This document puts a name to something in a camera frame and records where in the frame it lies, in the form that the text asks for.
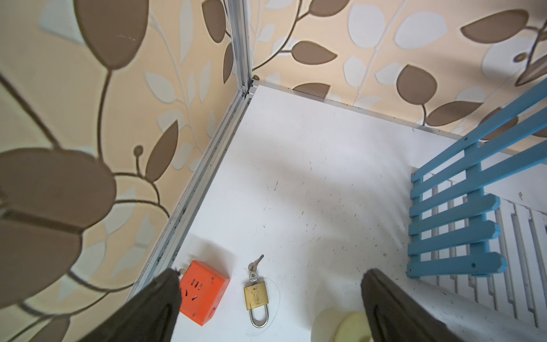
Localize brass padlock with key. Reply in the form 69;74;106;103
244;255;269;329

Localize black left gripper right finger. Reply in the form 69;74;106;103
361;269;461;342

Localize aluminium cage frame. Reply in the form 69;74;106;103
125;0;471;300

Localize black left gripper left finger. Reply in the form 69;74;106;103
81;269;182;341

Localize red cube block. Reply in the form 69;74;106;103
179;260;230;326

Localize blue white wooden shelf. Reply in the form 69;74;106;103
405;78;547;330

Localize yellow-green small tea canister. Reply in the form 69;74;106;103
311;307;373;342

